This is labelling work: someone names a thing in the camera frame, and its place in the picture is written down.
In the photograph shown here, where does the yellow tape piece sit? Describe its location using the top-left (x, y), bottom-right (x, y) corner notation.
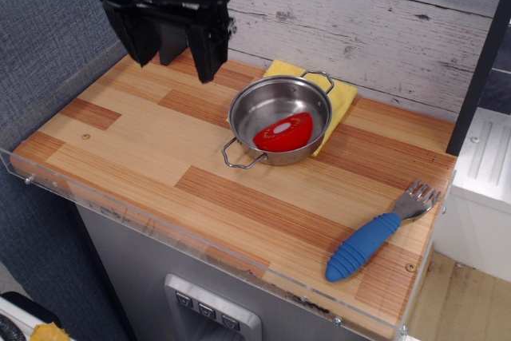
top-left (30, 323), bottom-right (71, 341)

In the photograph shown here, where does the black corrugated hose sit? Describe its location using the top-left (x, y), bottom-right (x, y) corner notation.
top-left (0, 315), bottom-right (25, 341)

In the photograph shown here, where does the clear acrylic guard rail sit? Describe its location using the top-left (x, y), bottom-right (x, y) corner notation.
top-left (1, 52), bottom-right (455, 340)

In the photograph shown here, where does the blue-handled metal fork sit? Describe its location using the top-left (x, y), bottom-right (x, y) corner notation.
top-left (325, 180), bottom-right (442, 283)

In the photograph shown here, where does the yellow cloth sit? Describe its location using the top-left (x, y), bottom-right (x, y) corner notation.
top-left (226, 58), bottom-right (358, 157)

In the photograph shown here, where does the black left post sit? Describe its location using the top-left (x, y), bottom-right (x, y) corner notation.
top-left (159, 23), bottom-right (188, 65)

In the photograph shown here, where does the small stainless steel pot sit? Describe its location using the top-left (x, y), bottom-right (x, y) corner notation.
top-left (228, 75), bottom-right (335, 169)

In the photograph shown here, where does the silver dispenser button panel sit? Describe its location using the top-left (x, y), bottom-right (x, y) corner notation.
top-left (164, 273), bottom-right (263, 340)

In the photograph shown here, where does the black right post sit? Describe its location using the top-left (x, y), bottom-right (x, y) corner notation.
top-left (446, 0), bottom-right (510, 156)

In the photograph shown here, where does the grey toy fridge cabinet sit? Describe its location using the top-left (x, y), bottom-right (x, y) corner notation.
top-left (77, 206), bottom-right (362, 340)

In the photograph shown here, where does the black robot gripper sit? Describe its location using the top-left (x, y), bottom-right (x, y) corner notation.
top-left (101, 0), bottom-right (236, 83)

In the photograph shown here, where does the black post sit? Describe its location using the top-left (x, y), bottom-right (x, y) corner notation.
top-left (159, 23), bottom-right (188, 65)
top-left (446, 0), bottom-right (510, 156)

